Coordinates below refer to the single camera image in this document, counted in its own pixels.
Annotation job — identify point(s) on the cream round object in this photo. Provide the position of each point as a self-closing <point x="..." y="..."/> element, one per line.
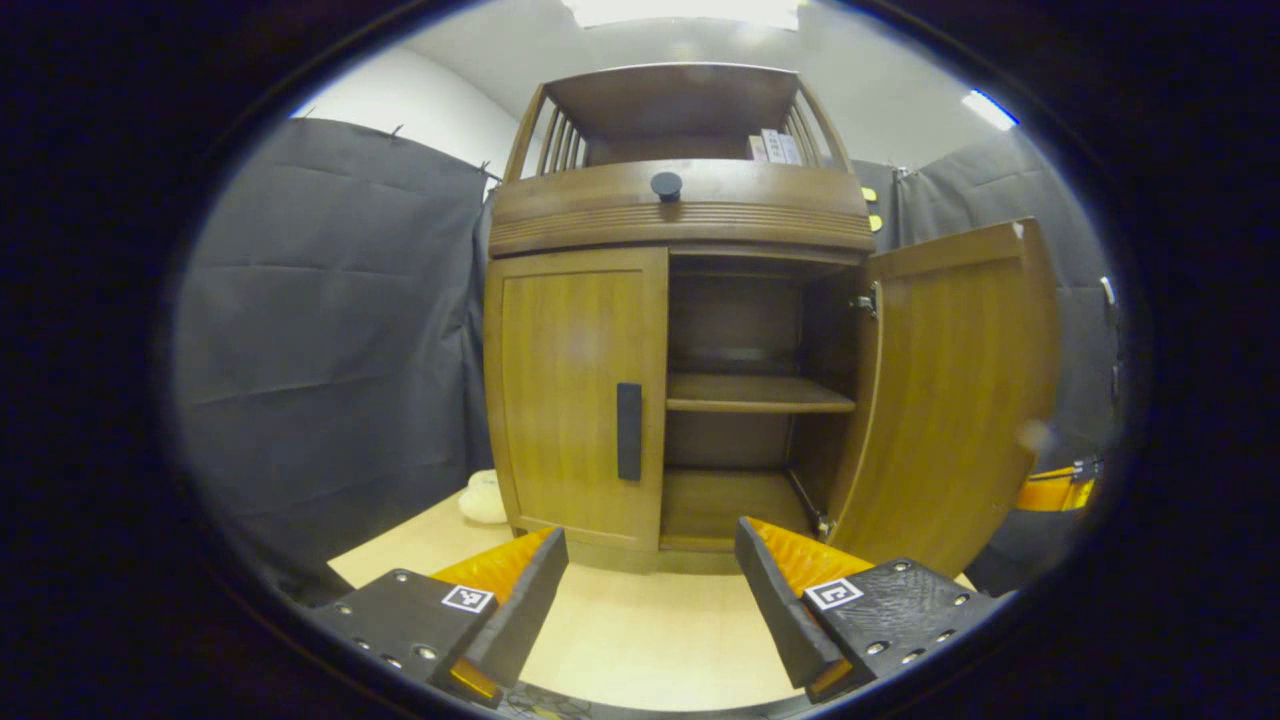
<point x="485" y="498"/>

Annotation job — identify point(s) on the wooden inner cabinet shelf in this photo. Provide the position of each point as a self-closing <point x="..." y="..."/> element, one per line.
<point x="750" y="392"/>

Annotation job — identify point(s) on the black backdrop cloth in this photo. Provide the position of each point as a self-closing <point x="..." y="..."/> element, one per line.
<point x="330" y="350"/>

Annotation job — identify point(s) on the large rectangular ceiling light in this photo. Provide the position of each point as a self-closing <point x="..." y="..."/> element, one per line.
<point x="690" y="10"/>

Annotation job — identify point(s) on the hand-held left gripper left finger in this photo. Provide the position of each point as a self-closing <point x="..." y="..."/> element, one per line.
<point x="525" y="610"/>

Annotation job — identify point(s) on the wooden shoe cabinet door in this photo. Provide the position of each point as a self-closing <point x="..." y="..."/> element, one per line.
<point x="560" y="400"/>
<point x="950" y="400"/>

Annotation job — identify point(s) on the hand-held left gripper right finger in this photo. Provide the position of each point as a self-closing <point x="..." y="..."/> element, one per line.
<point x="780" y="610"/>

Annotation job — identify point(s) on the row of upright books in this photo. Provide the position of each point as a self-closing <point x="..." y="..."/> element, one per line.
<point x="775" y="148"/>

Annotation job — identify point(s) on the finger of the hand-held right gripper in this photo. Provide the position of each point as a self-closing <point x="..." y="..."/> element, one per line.
<point x="1045" y="492"/>

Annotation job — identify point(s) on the wooden double-door shoe cabinet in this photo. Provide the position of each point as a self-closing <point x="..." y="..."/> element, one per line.
<point x="735" y="320"/>

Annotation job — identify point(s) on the small rectangular ceiling light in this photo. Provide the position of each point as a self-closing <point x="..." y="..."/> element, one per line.
<point x="990" y="110"/>

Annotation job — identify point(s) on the wooden drawer with black knob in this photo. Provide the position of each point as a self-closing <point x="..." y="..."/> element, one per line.
<point x="580" y="210"/>

